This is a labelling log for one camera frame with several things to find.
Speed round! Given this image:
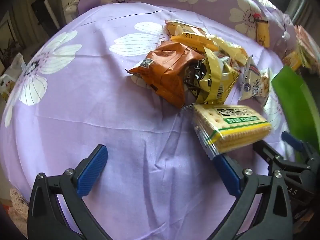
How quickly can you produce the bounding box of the clear cracker packet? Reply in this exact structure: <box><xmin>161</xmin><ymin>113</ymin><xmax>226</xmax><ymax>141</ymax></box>
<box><xmin>182</xmin><ymin>104</ymin><xmax>273</xmax><ymax>160</ymax></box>

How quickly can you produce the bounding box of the white plastic bag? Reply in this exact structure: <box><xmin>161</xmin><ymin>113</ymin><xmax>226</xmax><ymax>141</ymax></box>
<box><xmin>0</xmin><ymin>52</ymin><xmax>27</xmax><ymax>103</ymax></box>

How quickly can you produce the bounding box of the small yellow box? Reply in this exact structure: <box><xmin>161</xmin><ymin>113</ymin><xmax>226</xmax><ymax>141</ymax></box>
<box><xmin>282</xmin><ymin>51</ymin><xmax>303</xmax><ymax>72</ymax></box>

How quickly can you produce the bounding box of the black gold snack packet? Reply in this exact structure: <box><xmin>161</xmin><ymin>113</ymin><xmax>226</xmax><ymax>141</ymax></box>
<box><xmin>184</xmin><ymin>59</ymin><xmax>208</xmax><ymax>103</ymax></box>

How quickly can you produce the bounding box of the patterned cloth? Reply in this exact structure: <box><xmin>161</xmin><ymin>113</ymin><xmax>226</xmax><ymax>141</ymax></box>
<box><xmin>9</xmin><ymin>187</ymin><xmax>29</xmax><ymax>230</ymax></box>

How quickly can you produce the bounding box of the stack of folded cloths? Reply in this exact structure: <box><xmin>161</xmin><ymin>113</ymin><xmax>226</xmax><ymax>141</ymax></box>
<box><xmin>294</xmin><ymin>25</ymin><xmax>320</xmax><ymax>68</ymax></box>

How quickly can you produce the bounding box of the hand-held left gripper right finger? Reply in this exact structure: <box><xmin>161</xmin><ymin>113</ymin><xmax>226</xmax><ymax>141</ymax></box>
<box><xmin>212</xmin><ymin>154</ymin><xmax>293</xmax><ymax>240</ymax></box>

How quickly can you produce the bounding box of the white snack packet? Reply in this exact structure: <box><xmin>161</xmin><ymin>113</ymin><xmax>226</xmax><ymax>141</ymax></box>
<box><xmin>239</xmin><ymin>55</ymin><xmax>271</xmax><ymax>106</ymax></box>

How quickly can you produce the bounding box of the green cardboard box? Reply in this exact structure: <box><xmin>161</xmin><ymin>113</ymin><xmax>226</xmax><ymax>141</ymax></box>
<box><xmin>271</xmin><ymin>66</ymin><xmax>320</xmax><ymax>165</ymax></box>

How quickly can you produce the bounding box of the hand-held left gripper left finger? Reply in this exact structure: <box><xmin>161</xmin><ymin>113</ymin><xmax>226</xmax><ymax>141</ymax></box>
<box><xmin>27</xmin><ymin>144</ymin><xmax>110</xmax><ymax>240</ymax></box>

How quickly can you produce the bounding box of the yellow bear bottle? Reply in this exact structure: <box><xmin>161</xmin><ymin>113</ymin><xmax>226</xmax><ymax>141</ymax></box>
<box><xmin>252</xmin><ymin>13</ymin><xmax>270</xmax><ymax>48</ymax></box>

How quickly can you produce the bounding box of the purple floral bed sheet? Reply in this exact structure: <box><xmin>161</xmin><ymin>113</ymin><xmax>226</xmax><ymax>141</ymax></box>
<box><xmin>0</xmin><ymin>0</ymin><xmax>310</xmax><ymax>240</ymax></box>

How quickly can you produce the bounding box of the clear water bottle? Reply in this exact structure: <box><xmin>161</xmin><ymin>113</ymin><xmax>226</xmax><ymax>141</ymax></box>
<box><xmin>274</xmin><ymin>15</ymin><xmax>297</xmax><ymax>55</ymax></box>

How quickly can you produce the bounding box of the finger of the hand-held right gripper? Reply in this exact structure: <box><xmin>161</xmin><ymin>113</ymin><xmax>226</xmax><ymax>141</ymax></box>
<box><xmin>281</xmin><ymin>131</ymin><xmax>320</xmax><ymax>161</ymax></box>
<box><xmin>253</xmin><ymin>139</ymin><xmax>313</xmax><ymax>178</ymax></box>

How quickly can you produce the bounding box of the black white device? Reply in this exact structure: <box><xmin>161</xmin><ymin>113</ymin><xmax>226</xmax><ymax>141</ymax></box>
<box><xmin>31</xmin><ymin>0</ymin><xmax>60</xmax><ymax>30</ymax></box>

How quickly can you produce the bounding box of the pale yellow snack packet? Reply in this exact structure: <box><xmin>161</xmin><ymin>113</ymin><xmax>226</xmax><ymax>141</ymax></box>
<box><xmin>165</xmin><ymin>20</ymin><xmax>206</xmax><ymax>37</ymax></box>

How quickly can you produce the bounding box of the orange snack packet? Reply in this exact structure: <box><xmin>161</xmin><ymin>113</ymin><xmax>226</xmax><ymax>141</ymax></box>
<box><xmin>125</xmin><ymin>41</ymin><xmax>208</xmax><ymax>109</ymax></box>

